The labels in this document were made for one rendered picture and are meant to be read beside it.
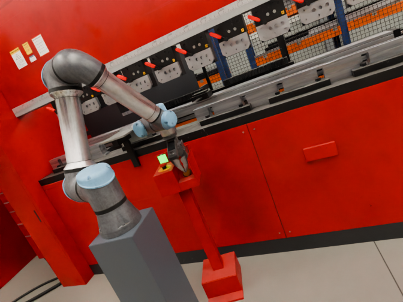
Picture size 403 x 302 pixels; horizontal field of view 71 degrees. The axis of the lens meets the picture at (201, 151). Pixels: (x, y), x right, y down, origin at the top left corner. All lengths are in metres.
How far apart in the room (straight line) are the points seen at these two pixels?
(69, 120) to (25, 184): 1.25
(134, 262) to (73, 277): 1.60
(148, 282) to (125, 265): 0.10
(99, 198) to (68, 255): 1.51
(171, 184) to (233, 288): 0.68
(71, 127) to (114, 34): 0.82
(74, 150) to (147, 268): 0.48
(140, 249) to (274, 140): 0.87
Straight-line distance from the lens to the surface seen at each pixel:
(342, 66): 1.57
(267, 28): 1.53
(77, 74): 1.05
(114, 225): 1.00
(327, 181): 1.61
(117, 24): 1.78
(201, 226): 1.57
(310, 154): 1.52
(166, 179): 1.41
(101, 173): 0.97
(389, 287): 1.62
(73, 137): 1.11
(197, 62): 1.60
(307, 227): 1.76
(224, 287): 1.72
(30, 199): 2.35
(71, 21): 1.95
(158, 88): 2.30
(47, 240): 2.49
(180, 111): 1.97
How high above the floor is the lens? 1.17
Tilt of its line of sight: 15 degrees down
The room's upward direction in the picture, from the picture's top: 22 degrees counter-clockwise
